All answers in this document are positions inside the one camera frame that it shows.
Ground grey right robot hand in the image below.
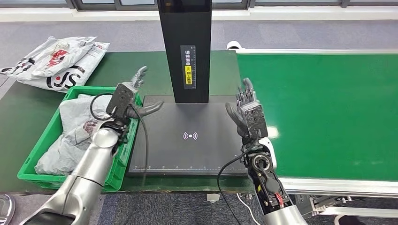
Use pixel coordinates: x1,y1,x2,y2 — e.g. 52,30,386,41
225,77,259,137

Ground green plastic crate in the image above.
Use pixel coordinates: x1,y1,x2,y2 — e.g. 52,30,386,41
17,86,143,192

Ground black yellow label sticker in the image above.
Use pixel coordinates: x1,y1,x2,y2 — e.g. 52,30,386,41
180,45,197,90

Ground black inbound scanner machine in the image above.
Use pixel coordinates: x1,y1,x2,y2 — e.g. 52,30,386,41
127,0,249,178

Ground white floor cable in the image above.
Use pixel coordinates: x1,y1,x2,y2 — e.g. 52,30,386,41
236,193,260,225

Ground plain grey parcel bag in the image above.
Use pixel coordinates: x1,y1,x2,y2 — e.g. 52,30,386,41
59,94,114,147

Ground long grey parcel red print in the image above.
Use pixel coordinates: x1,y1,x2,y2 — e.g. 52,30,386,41
34,133,94,177

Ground black right wrist camera plate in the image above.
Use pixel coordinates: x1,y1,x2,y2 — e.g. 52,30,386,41
240,103,268,140

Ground white parcel bag red print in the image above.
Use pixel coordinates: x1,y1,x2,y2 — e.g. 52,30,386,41
0,36,98,78

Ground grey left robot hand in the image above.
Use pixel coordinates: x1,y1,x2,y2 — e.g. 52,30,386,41
126,66,164,120

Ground aluminium conveyor frame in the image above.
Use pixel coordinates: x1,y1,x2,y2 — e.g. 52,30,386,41
235,48,398,218

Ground black wrist camera plate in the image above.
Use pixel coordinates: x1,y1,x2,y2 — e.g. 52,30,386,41
240,103,268,140
106,82,138,119

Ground white parcel bag black letters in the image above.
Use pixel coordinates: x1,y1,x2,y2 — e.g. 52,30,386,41
15,41,110,93

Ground shiny metal foot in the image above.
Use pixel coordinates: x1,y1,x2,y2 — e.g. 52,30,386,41
0,194,16,225

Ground green conveyor belt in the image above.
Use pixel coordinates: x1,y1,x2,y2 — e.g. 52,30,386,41
236,53,398,182

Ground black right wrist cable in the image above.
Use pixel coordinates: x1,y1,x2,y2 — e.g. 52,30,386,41
216,149,253,225

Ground black left wrist camera plate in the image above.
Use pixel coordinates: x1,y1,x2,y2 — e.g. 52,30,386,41
106,82,138,119

